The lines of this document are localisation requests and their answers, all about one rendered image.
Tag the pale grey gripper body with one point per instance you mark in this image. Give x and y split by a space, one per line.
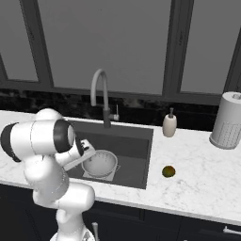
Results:
78 160

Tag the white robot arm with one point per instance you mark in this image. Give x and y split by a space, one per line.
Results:
40 141

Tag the white colander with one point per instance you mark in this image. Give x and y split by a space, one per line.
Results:
100 163

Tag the dark grey sink basin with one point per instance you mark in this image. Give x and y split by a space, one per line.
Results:
131 147

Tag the grey curved sink faucet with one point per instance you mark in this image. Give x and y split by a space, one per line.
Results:
106 103

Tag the green yellow mango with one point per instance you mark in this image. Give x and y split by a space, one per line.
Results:
168 171

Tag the dark base cupboards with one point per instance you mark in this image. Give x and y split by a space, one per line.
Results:
150 224

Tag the cream soap dispenser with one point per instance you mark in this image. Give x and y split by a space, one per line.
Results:
169 127

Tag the dark framed window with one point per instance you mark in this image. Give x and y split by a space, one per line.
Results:
109 44

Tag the white paper towel roll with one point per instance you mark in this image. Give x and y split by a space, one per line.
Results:
227 125

